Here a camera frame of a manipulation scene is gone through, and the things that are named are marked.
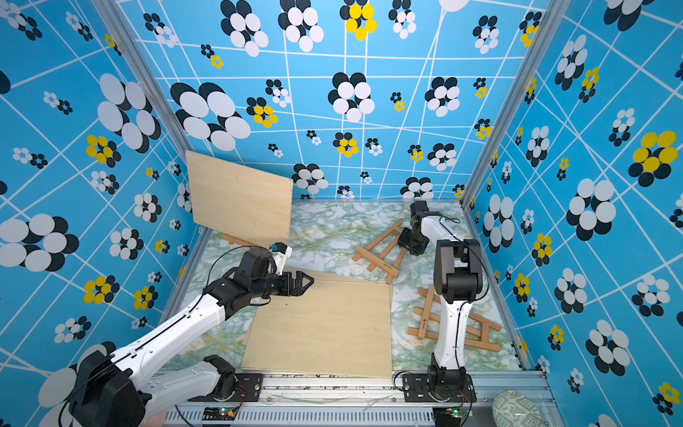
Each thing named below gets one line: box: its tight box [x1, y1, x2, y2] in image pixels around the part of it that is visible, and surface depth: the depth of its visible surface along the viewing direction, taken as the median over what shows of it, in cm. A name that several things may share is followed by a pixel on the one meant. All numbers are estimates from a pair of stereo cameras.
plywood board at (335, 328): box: [241, 281, 394, 379], surface depth 84 cm
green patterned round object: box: [491, 389, 544, 427], surface depth 70 cm
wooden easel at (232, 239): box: [222, 233, 256, 246], surface depth 103 cm
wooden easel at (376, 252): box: [352, 220, 407, 284], surface depth 102 cm
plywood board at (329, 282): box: [283, 265, 394, 293], surface depth 96 cm
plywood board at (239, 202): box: [184, 150, 294, 248], surface depth 93 cm
